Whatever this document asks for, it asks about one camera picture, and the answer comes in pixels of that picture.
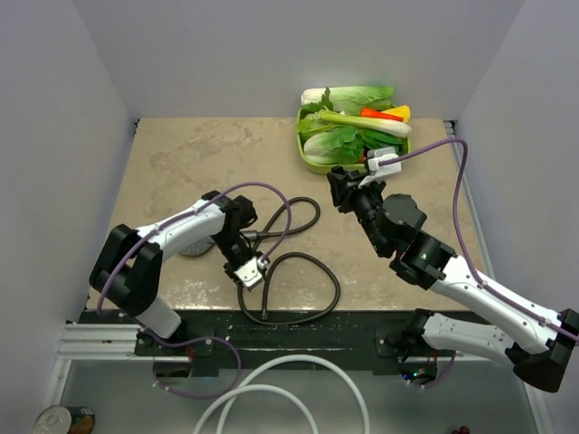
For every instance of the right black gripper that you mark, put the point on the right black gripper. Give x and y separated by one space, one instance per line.
346 189

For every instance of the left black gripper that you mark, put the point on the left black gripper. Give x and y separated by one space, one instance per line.
230 271

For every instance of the grey shower head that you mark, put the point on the grey shower head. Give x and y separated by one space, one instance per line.
197 249

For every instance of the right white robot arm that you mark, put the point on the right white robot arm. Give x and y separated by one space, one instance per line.
536 342

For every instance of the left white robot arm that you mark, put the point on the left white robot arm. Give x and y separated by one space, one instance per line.
128 269

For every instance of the green vegetable tray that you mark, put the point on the green vegetable tray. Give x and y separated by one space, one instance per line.
308 125

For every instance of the napa cabbage in front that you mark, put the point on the napa cabbage in front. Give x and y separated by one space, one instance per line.
341 146

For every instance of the napa cabbage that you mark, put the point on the napa cabbage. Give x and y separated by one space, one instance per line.
341 146
350 99

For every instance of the dark green leafy vegetable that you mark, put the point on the dark green leafy vegetable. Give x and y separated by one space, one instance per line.
374 139

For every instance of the green celery stalk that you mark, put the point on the green celery stalk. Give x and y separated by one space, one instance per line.
392 127

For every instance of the orange carrot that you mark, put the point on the orange carrot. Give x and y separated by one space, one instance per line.
371 113

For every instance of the napa cabbage at back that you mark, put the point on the napa cabbage at back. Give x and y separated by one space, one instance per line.
350 99

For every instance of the yellow pepper piece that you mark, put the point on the yellow pepper piece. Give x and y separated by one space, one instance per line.
400 113

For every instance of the tin can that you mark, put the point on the tin can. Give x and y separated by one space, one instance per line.
59 419

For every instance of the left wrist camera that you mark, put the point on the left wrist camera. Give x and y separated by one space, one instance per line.
251 273

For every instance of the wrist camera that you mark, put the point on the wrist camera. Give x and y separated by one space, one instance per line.
251 273
379 164

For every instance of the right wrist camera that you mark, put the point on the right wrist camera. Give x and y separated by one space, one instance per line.
379 164

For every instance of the black mounting base plate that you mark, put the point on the black mounting base plate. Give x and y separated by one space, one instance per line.
368 341

